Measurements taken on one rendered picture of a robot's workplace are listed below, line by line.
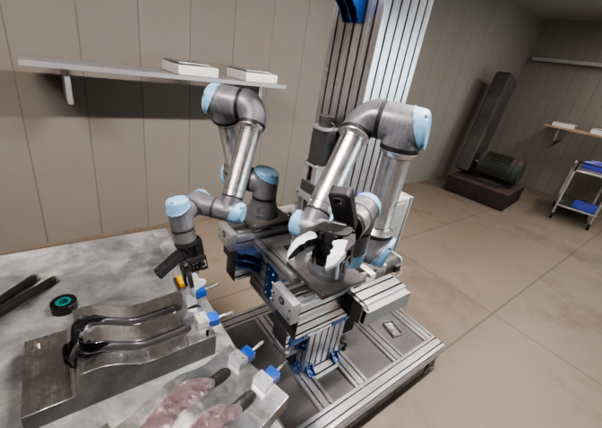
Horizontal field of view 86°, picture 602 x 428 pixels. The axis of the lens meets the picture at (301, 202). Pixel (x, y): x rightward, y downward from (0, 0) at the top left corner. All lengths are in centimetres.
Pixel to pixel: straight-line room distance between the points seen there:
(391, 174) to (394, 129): 13
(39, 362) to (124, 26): 242
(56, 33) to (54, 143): 79
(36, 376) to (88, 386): 16
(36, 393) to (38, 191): 229
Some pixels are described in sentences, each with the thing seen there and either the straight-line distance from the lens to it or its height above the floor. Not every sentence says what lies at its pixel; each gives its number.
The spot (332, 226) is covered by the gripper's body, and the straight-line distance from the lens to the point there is 65.
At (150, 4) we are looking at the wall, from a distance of 313.
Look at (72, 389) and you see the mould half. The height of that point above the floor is 86.
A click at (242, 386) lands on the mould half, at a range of 111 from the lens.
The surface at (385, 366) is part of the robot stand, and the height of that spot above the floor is 21.
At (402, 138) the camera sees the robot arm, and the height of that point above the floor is 160.
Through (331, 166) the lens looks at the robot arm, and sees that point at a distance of 92.
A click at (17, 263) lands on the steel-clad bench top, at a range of 181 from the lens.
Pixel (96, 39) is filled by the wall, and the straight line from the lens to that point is 306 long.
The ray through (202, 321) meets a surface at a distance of 119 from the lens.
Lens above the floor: 176
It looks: 24 degrees down
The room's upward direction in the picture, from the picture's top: 9 degrees clockwise
